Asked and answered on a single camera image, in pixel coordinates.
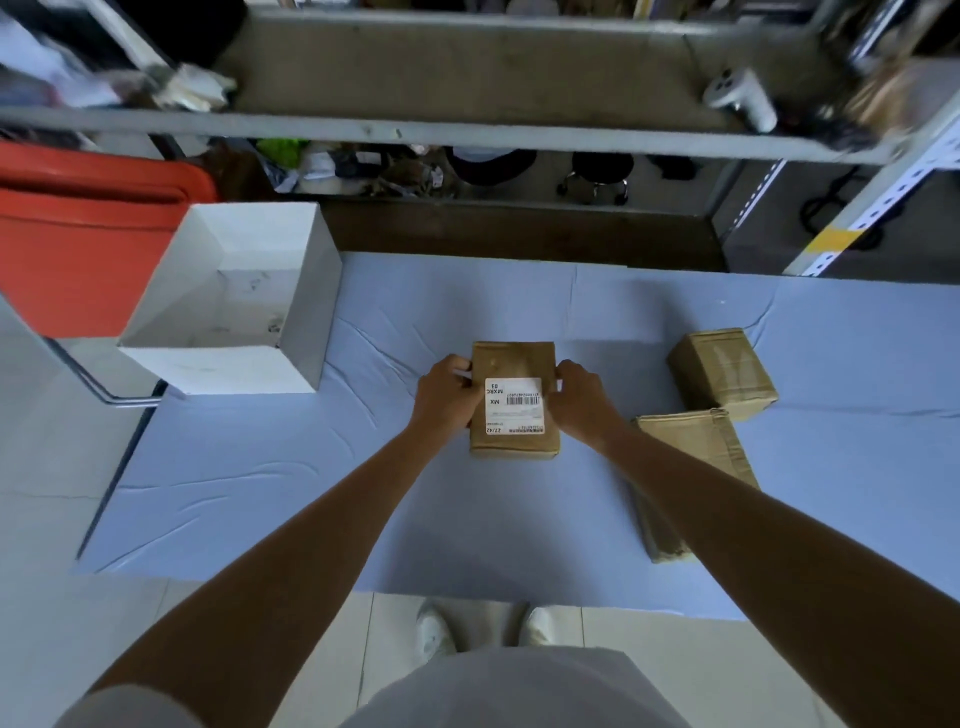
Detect small brown cardboard box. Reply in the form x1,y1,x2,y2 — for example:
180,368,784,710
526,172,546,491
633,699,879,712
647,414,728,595
667,327,780,423

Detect large cardboard box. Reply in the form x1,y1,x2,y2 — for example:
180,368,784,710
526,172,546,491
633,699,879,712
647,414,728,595
629,408,763,565

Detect person's right white shoe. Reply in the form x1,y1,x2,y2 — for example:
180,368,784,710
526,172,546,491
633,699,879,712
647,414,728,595
519,605,558,649

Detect black rolling stool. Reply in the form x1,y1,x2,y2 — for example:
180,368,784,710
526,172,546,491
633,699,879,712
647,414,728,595
556,152,637,208

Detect crinkled brown bag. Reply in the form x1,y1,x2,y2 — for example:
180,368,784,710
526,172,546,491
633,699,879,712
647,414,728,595
851,56,939,140

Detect white perforated shelf post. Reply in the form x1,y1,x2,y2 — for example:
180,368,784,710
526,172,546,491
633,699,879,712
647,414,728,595
731,159,787,230
783,86,960,279

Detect white bin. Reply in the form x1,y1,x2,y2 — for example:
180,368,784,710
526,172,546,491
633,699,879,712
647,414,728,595
117,200,344,397

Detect white barcode label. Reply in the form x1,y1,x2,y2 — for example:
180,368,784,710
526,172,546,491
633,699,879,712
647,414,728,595
483,376,547,436

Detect black wire stand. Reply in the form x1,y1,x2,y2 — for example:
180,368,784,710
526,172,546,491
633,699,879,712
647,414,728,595
798,166,909,253

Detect person's left hand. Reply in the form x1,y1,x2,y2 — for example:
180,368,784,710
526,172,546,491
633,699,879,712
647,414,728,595
408,353,485,451

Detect person's white shoe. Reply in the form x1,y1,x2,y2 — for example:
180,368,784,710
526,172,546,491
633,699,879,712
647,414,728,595
519,605,558,649
414,603,459,665

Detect yellow tape strip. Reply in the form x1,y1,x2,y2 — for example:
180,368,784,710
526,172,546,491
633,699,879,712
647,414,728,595
803,227,865,255

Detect person's right hand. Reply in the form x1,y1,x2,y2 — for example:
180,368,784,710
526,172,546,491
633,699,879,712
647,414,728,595
543,359,628,455

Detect person's left forearm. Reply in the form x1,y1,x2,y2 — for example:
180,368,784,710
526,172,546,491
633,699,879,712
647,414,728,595
82,427,451,728

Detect hanging clothes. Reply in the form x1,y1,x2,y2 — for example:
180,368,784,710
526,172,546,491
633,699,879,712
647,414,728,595
0,0,249,110

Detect medium brown cardboard box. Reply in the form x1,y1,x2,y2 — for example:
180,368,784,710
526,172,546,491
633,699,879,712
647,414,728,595
469,341,562,461

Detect small black device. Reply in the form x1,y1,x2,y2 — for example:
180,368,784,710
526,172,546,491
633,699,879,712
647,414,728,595
813,108,879,151

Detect person's left white shoe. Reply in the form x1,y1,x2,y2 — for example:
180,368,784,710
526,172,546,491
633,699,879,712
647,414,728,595
414,603,459,665

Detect white handheld controller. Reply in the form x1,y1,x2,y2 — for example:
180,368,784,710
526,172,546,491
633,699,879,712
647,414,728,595
702,67,779,135

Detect red plastic chair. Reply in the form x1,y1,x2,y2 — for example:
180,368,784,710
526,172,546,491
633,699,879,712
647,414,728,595
0,140,219,340

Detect white crumpled cloth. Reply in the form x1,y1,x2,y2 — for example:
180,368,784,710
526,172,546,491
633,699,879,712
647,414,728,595
153,63,239,114

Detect person's white shirt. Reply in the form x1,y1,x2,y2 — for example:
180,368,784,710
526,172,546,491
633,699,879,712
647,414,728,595
52,646,691,728

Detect person's right forearm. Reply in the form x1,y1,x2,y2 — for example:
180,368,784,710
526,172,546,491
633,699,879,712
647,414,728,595
599,427,960,728

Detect blue table cloth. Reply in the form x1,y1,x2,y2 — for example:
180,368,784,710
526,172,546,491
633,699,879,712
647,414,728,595
74,251,960,622

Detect black-edged table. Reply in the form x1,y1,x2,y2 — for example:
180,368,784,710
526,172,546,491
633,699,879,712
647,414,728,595
74,378,170,562

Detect long gray shelf board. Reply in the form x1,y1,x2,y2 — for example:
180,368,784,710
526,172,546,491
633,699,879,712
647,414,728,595
0,7,901,166

